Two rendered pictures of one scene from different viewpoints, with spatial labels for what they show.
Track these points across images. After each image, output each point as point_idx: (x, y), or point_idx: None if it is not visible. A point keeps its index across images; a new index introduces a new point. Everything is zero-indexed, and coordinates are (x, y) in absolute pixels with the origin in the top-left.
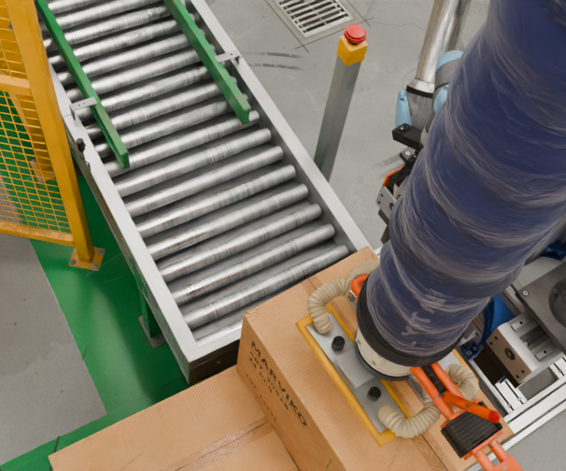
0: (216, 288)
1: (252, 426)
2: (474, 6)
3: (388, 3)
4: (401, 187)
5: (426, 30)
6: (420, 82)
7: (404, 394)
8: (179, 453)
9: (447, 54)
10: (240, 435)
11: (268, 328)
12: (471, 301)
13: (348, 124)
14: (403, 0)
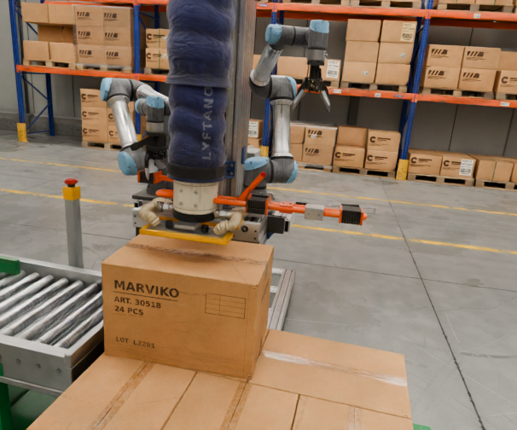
0: (57, 335)
1: (140, 368)
2: (106, 246)
3: (58, 259)
4: (148, 168)
5: (88, 260)
6: (126, 143)
7: (216, 253)
8: (101, 405)
9: (137, 100)
10: (136, 376)
11: (121, 261)
12: (222, 100)
13: None
14: (66, 256)
